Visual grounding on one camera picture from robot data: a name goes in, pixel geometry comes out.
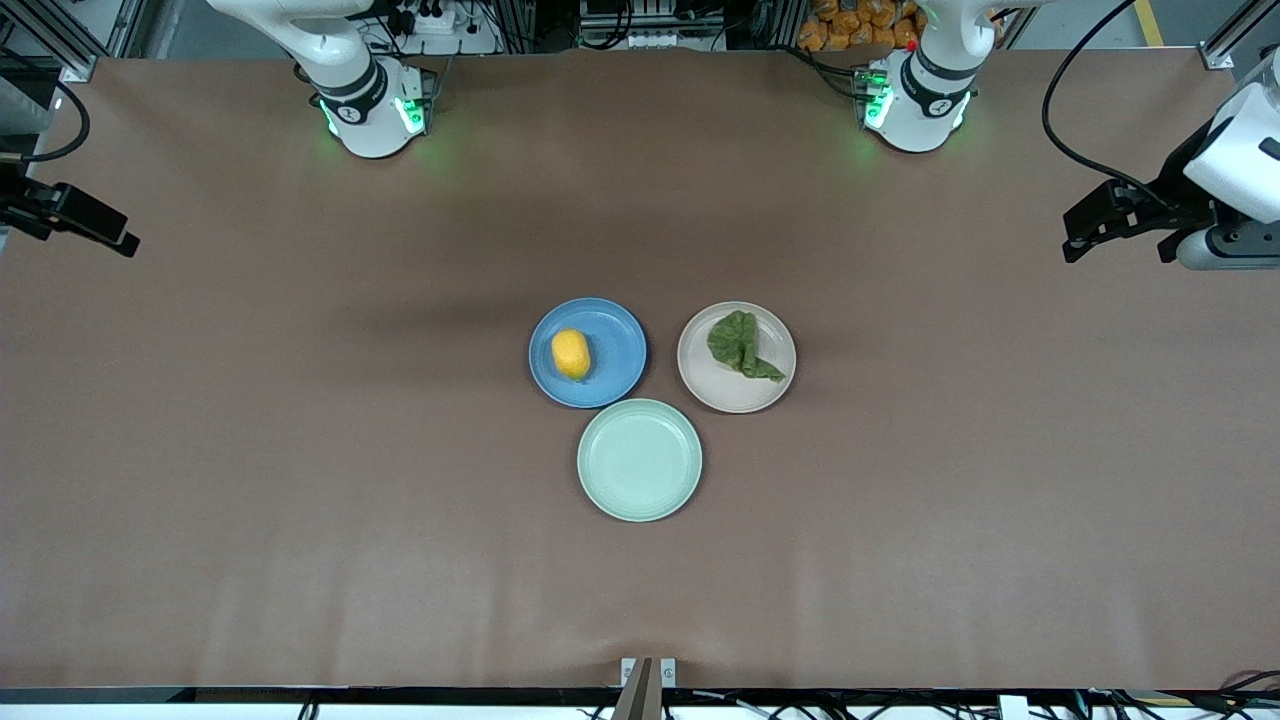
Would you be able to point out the aluminium frame profile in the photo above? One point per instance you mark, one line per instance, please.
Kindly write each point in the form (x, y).
(75, 45)
(1230, 40)

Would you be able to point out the pale green plate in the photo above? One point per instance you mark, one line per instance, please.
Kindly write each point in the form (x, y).
(640, 460)

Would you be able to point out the green lettuce leaf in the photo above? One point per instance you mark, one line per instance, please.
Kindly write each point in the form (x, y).
(735, 340)

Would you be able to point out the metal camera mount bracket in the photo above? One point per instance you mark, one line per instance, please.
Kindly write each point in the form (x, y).
(647, 685)

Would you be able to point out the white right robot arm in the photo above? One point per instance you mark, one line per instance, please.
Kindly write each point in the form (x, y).
(360, 95)

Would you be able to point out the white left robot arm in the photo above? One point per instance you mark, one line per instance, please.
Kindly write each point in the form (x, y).
(925, 95)

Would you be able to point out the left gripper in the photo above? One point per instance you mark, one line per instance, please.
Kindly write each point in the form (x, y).
(1172, 198)

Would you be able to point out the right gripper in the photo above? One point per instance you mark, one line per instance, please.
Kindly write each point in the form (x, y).
(30, 208)

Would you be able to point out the blue plate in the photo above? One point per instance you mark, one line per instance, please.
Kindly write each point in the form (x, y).
(612, 350)

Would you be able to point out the beige plate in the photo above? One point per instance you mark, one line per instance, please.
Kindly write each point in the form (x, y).
(725, 390)

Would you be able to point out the white power strip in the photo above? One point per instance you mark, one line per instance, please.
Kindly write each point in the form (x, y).
(450, 30)

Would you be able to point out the orange snack packets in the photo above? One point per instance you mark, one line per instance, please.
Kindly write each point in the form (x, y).
(855, 25)

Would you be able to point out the yellow lemon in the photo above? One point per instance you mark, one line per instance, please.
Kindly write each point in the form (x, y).
(571, 355)

